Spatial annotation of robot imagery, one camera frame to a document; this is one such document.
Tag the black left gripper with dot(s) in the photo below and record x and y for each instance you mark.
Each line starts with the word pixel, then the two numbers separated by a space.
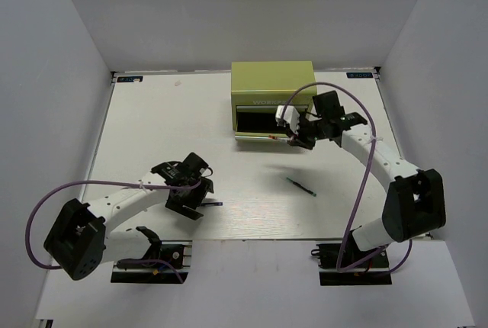
pixel 177 204

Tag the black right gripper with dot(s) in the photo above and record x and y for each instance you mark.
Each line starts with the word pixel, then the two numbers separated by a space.
pixel 299 139

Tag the green metal drawer toolbox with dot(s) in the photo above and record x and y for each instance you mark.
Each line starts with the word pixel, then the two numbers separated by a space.
pixel 258 88

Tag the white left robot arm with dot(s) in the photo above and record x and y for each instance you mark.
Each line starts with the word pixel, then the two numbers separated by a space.
pixel 85 234

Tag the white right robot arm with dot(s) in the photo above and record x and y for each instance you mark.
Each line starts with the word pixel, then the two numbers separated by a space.
pixel 415 198

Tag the purple pen refill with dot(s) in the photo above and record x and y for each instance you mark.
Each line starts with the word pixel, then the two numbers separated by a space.
pixel 211 204

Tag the black logo sticker right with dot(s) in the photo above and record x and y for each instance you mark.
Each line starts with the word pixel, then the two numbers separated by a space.
pixel 360 75

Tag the black logo sticker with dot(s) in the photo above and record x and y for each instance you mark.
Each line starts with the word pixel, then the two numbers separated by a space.
pixel 360 75
pixel 129 79

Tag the green pen refill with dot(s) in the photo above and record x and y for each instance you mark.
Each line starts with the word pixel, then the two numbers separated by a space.
pixel 300 186

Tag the black logo sticker left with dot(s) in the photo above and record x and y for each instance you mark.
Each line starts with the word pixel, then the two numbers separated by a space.
pixel 129 79

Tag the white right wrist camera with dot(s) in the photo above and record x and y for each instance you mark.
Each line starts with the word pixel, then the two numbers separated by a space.
pixel 288 117

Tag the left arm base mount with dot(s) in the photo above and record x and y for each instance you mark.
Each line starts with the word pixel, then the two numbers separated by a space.
pixel 167 263

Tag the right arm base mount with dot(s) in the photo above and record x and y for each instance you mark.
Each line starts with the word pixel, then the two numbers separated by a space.
pixel 373 272

